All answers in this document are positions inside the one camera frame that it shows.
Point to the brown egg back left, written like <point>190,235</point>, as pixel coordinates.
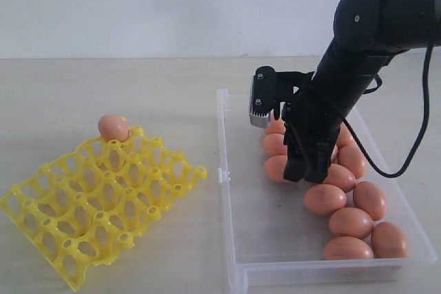
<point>273,144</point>

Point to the brown egg second row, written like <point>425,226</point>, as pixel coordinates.
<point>351,221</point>

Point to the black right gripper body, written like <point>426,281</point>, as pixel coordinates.
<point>310,133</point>

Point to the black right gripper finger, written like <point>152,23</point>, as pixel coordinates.
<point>318,160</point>
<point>295,167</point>

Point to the brown egg under gripper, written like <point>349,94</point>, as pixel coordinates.
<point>340,177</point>

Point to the brown egg front left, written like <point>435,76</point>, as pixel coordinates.
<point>347,248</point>

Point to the brown egg middle right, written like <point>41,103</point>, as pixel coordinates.
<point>369,197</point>

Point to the brown egg front right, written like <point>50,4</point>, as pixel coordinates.
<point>389,241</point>

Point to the yellow plastic egg tray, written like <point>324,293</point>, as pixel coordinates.
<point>84,208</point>

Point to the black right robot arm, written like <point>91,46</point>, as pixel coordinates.
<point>368,35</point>

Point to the brown egg left side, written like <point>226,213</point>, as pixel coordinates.
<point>274,168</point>

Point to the brown egg right back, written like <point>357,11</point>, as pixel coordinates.
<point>353,159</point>

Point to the brown egg middle left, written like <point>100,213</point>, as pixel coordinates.
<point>324,199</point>

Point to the clear plastic bin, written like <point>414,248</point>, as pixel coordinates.
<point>272,239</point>

